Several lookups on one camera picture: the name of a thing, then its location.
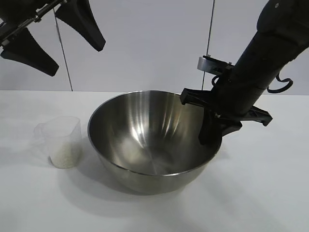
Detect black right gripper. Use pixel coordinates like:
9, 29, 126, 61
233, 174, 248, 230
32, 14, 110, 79
180, 70, 273, 145

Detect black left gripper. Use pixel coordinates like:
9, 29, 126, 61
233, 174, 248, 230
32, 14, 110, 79
0, 0, 106, 77

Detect stainless steel mixing bowl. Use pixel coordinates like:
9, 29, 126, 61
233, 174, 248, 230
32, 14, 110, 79
87, 90, 223, 194

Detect translucent plastic measuring cup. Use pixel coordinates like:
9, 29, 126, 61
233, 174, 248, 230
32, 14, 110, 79
33, 116, 83, 170

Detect white rice grains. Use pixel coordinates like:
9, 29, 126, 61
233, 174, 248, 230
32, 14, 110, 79
49, 142, 82, 169

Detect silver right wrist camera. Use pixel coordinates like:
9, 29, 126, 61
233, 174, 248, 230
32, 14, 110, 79
197, 56, 234, 74

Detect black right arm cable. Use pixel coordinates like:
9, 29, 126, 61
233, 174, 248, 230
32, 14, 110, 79
267, 72, 294, 94

